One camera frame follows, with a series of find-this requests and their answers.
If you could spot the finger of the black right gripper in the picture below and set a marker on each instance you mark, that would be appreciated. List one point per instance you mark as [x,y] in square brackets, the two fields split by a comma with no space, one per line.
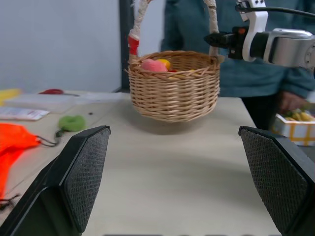
[217,38]

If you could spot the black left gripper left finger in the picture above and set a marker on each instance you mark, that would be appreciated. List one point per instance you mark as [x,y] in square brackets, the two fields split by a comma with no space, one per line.
[81,177]

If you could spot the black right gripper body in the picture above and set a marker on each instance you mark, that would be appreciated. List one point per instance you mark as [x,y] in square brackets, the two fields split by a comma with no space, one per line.
[236,44]

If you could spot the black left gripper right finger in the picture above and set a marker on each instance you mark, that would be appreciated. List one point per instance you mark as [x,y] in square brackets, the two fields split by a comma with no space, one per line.
[278,177]

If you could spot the person's bare hand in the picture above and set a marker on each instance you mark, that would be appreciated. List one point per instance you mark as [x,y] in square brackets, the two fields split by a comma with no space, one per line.
[292,100]

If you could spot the person in teal shirt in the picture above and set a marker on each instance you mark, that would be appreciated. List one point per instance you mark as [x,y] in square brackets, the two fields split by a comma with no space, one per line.
[246,71]

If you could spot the white yellow checked box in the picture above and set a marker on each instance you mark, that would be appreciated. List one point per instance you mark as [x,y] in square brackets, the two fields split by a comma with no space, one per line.
[295,130]

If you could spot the small red fruit toy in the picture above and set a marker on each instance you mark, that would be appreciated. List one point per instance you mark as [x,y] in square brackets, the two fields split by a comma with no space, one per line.
[172,70]

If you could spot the yellow orange fruit toy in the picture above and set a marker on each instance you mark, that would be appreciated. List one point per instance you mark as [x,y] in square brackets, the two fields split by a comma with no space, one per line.
[166,63]

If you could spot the yellow fruit toys pile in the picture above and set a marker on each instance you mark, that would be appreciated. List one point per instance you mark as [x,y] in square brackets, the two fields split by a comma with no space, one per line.
[299,115]

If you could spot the pink peach toy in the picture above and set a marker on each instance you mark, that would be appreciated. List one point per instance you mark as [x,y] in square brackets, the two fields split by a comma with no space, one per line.
[152,66]

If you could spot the white printed packet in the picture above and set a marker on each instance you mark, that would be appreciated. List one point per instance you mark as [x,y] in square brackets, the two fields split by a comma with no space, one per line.
[22,113]

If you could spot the yellow flat object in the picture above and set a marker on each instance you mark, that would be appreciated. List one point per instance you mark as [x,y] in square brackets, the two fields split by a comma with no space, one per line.
[8,94]

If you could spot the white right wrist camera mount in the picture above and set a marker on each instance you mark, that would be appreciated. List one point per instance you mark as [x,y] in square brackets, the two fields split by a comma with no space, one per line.
[256,19]

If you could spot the black vertical post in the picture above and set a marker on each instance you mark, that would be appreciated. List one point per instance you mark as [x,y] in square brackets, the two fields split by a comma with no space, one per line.
[124,46]

